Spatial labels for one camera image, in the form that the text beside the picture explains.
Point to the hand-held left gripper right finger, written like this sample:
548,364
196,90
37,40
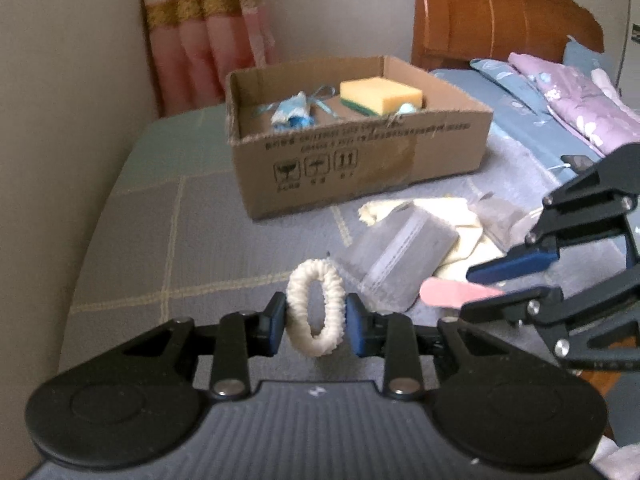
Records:
355,327

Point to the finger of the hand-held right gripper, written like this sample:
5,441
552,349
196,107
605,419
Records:
515,264
590,325

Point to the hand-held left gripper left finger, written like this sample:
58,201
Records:
277,325

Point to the grey transparent plastic bag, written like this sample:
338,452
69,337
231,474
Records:
497,217

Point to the cream fluffy scrunchie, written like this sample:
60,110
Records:
302,280

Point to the cream cloth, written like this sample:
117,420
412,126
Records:
465,230

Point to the pink strip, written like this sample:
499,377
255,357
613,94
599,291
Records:
450,292

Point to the grey stitched fabric pouch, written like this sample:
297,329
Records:
400,255

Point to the cardboard box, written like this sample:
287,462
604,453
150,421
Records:
380,160

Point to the light blue soft toy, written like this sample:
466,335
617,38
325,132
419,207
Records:
407,107

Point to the yellow sponge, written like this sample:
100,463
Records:
380,94

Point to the black phone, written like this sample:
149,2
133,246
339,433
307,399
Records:
577,162

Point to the blue floral bedding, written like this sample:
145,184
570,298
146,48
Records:
520,135

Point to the grey checked bed cover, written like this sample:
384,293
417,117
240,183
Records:
150,240

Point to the purple floral quilt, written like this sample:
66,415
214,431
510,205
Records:
575,100

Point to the blue floral pillow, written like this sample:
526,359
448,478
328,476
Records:
505,80

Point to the wooden headboard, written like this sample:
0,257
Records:
490,15

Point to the pink patterned curtain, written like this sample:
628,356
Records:
200,25

